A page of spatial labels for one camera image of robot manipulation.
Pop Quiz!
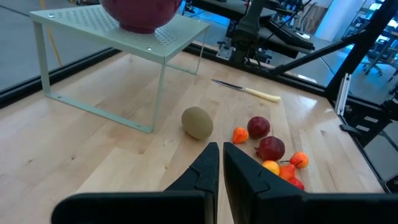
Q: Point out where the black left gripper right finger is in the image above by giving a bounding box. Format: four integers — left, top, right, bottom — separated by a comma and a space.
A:
223, 142, 398, 224

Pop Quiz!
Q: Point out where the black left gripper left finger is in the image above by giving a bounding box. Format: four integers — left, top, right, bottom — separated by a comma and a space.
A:
51, 141, 220, 224

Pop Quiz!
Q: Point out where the small red toy fruit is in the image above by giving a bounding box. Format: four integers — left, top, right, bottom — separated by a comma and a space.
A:
287, 176, 305, 191

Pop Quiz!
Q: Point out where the small orange toy pear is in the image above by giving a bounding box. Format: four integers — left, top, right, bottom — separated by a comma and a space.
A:
279, 164, 297, 181

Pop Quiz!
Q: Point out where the small yellow-orange toy fruit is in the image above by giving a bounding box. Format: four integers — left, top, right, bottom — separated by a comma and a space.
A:
262, 160, 280, 176

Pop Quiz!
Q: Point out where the small orange fruit with stem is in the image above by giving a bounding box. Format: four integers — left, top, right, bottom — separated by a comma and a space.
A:
279, 151, 310, 169

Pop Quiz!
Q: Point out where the dark red toy pomegranate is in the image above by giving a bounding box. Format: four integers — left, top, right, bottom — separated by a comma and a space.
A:
254, 136, 286, 162
247, 116, 271, 140

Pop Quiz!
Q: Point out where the small orange toy fruit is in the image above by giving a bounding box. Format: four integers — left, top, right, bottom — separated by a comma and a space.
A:
232, 126, 249, 145

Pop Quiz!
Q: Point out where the brown toy kiwi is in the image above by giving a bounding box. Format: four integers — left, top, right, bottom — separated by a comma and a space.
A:
181, 106, 215, 141

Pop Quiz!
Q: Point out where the knife with cream handle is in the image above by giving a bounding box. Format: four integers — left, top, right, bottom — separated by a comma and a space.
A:
211, 78, 282, 103

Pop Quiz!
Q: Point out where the purple plastic colander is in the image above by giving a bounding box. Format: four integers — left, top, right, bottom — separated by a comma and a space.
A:
99, 0, 183, 34

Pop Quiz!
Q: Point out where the pale green perforated metal shelf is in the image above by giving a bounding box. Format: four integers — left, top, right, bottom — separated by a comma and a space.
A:
30, 4, 211, 134

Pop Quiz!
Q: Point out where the white metal bracket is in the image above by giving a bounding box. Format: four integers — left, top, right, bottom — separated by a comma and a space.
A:
335, 73, 352, 116

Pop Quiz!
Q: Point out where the yellow hanging cable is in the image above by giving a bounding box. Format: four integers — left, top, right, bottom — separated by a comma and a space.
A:
39, 0, 63, 67

